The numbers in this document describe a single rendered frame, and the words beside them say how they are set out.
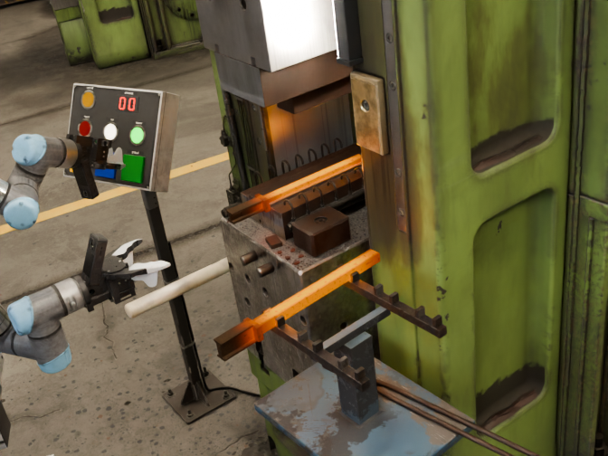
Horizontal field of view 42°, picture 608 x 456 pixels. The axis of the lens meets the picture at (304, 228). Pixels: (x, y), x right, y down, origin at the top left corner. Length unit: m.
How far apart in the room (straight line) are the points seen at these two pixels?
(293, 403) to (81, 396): 1.45
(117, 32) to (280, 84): 4.92
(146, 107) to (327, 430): 1.06
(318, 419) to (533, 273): 0.71
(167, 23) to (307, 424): 5.24
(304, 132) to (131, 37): 4.57
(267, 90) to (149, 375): 1.60
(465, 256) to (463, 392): 0.39
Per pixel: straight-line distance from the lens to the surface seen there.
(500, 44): 1.80
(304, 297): 1.69
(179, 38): 6.78
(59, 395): 3.21
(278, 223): 2.00
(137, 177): 2.30
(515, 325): 2.20
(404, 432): 1.76
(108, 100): 2.41
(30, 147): 2.01
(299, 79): 1.88
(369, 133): 1.75
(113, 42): 6.74
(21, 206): 1.93
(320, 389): 1.87
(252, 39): 1.80
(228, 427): 2.85
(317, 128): 2.29
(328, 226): 1.91
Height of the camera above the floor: 1.94
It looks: 30 degrees down
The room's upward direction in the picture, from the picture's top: 8 degrees counter-clockwise
